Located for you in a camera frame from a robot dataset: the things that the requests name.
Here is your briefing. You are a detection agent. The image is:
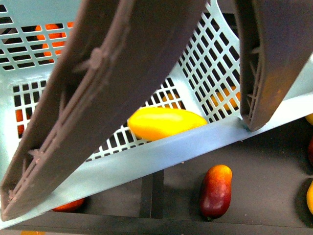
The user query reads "orange fruit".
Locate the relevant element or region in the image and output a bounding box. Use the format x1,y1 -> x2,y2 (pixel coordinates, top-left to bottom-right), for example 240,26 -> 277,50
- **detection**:
52,198 -> 85,212

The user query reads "brown basket handle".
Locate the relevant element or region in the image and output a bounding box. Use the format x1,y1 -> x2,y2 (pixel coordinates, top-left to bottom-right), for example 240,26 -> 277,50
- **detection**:
0,0 -> 313,222

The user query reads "pale yellow mango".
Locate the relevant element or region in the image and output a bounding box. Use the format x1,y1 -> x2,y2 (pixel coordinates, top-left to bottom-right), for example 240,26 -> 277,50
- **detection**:
128,107 -> 207,141

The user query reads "black display bin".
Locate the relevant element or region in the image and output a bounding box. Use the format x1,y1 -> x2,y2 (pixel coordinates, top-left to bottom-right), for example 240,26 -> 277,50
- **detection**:
9,118 -> 313,235

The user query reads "red orange mango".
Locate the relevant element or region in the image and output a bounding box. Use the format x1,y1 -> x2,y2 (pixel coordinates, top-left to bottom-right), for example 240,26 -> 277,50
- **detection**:
200,164 -> 232,220

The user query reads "orange yellow mango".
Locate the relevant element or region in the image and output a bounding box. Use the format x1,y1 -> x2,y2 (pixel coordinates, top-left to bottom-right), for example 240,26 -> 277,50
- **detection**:
306,182 -> 313,214

